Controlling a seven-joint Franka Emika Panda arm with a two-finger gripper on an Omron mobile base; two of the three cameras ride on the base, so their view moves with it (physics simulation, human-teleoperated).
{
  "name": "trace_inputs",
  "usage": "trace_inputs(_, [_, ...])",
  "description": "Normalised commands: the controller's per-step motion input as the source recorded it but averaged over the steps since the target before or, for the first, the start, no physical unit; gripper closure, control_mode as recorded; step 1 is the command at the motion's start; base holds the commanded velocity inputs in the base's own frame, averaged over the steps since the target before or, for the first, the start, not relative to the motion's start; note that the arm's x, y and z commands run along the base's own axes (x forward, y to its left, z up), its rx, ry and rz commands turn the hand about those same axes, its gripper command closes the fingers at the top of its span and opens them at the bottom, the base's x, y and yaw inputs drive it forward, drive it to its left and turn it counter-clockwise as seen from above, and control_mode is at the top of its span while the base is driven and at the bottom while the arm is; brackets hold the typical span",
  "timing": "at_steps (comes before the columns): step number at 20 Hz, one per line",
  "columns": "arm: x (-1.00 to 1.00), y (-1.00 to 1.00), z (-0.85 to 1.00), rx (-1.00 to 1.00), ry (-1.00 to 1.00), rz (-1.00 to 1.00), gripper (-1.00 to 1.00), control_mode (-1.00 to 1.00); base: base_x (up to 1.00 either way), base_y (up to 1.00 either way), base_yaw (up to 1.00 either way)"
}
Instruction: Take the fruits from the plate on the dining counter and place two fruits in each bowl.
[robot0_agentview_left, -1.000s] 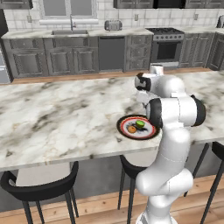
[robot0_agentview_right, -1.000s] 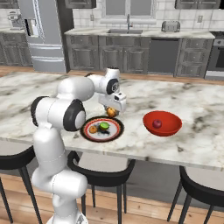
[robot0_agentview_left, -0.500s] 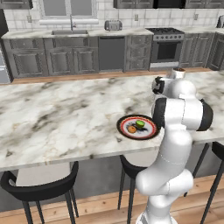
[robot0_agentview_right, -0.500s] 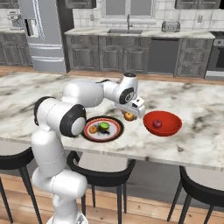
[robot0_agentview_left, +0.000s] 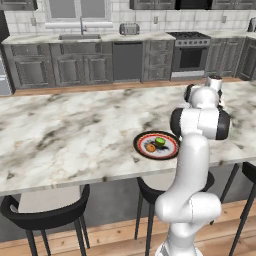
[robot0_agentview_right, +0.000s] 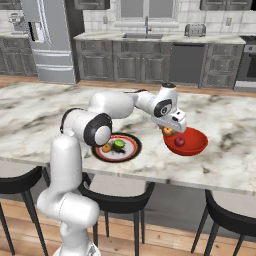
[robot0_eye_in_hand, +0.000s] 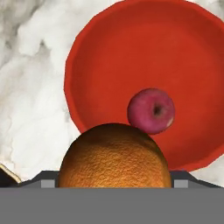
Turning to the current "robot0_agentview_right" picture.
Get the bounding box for grey narrow cupboard run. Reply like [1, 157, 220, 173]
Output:
[201, 42, 245, 90]

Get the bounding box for red apple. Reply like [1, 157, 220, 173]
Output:
[174, 136, 186, 148]

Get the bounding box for red bowl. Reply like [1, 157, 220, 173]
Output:
[162, 126, 210, 157]

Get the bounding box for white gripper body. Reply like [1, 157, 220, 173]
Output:
[151, 114, 188, 134]

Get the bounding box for grey stand mixer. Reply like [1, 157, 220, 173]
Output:
[7, 12, 28, 35]

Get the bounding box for grey sink cupboards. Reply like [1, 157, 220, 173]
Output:
[74, 39, 173, 85]

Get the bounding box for green lime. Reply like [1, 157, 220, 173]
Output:
[113, 138, 127, 150]

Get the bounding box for dark grey dishwasher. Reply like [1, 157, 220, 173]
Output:
[168, 42, 207, 88]

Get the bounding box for steel sink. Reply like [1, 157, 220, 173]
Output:
[121, 32, 165, 41]

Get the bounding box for black bar stool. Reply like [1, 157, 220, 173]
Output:
[0, 165, 50, 256]
[190, 189, 256, 256]
[77, 172, 156, 256]

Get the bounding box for patterned round plate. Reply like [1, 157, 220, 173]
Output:
[91, 132, 144, 164]

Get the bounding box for steel oven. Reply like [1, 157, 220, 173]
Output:
[233, 35, 256, 93]

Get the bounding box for steel tap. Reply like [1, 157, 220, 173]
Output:
[143, 15, 153, 35]

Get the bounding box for white framed window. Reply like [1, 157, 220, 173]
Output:
[114, 0, 180, 29]

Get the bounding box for grey base cupboards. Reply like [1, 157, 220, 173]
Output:
[0, 35, 38, 77]

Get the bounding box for silver toaster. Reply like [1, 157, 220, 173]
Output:
[183, 23, 207, 38]

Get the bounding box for dark wall cupboard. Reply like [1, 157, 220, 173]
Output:
[0, 0, 23, 11]
[73, 0, 111, 11]
[199, 0, 254, 11]

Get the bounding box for silver fridge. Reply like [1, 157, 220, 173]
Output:
[20, 0, 77, 85]

